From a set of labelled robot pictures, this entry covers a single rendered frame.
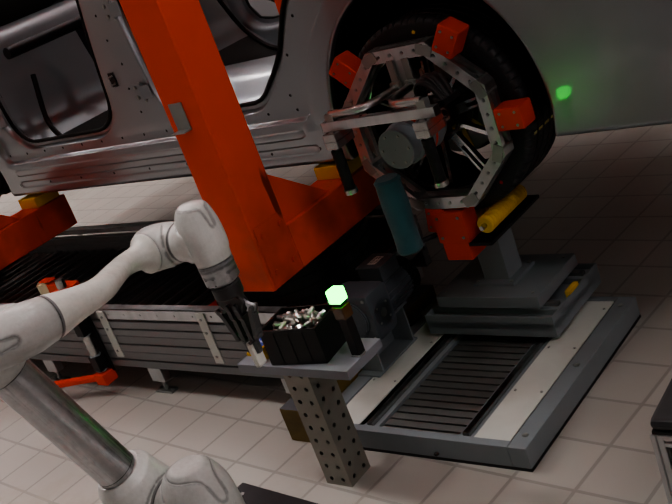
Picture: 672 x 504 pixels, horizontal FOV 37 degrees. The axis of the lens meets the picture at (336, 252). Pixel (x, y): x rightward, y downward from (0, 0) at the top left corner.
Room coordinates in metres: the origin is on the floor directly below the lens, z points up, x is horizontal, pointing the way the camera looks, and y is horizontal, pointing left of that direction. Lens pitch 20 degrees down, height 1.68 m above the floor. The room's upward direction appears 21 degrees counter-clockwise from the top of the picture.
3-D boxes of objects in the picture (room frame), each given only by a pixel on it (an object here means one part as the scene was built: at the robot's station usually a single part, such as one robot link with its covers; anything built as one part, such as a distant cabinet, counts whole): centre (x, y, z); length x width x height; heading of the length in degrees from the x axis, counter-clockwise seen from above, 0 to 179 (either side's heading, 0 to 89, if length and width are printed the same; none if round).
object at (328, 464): (2.67, 0.20, 0.21); 0.10 x 0.10 x 0.42; 46
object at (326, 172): (3.48, -0.13, 0.70); 0.14 x 0.14 x 0.05; 46
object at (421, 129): (2.76, -0.38, 0.93); 0.09 x 0.05 x 0.05; 136
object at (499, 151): (3.03, -0.40, 0.85); 0.54 x 0.07 x 0.54; 46
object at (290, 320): (2.64, 0.17, 0.51); 0.20 x 0.14 x 0.13; 54
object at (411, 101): (2.87, -0.38, 1.03); 0.19 x 0.18 x 0.11; 136
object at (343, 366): (2.65, 0.18, 0.44); 0.43 x 0.17 x 0.03; 46
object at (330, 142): (3.00, -0.13, 0.93); 0.09 x 0.05 x 0.05; 136
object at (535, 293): (3.15, -0.52, 0.32); 0.40 x 0.30 x 0.28; 46
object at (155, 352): (4.29, 0.83, 0.13); 2.47 x 0.85 x 0.27; 46
